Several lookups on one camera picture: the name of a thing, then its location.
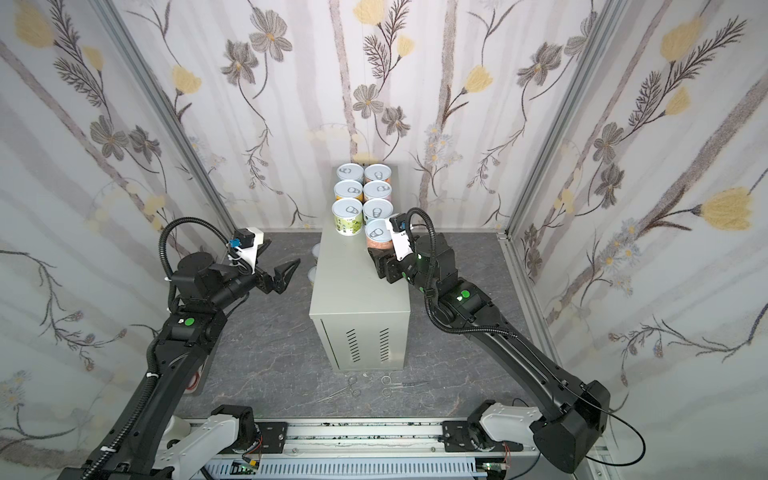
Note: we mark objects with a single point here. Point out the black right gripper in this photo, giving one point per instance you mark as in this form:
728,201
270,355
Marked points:
389,266

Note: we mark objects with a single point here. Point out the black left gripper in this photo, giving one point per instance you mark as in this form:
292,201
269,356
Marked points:
266,279

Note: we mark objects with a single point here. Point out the brown labelled can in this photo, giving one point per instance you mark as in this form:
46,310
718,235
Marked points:
378,235

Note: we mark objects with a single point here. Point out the pale teal can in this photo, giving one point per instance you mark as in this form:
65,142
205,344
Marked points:
377,208

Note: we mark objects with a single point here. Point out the green labelled can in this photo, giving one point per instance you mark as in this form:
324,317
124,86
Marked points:
348,216

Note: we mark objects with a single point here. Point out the pink labelled can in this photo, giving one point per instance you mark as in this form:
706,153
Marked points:
377,189

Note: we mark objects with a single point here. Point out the yellow labelled can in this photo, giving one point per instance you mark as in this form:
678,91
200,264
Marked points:
348,189

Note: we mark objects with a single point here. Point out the orange labelled can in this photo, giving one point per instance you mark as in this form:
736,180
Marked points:
377,172

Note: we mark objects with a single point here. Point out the teal labelled can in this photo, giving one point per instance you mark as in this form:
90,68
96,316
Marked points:
350,171

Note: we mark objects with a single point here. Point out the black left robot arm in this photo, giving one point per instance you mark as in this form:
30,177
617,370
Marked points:
202,293

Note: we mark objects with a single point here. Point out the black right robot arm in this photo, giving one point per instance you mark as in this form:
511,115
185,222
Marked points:
573,413

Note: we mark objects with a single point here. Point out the grey metal cabinet box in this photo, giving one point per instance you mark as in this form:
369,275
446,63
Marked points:
362,321

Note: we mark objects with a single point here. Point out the left steel scissors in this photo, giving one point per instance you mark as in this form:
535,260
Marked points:
350,389

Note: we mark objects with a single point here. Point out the steel scissors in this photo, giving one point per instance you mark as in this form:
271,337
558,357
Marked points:
390,386
350,389

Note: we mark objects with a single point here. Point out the right steel scissors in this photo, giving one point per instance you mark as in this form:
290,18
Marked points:
390,386

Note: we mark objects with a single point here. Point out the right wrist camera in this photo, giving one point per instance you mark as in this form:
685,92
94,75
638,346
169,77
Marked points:
398,226

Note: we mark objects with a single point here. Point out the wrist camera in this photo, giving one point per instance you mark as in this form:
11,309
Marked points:
243,248
398,226

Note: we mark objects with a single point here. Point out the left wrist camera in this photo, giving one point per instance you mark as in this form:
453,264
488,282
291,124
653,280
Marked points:
243,248

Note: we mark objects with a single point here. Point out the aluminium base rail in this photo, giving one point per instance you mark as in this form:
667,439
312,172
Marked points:
377,448

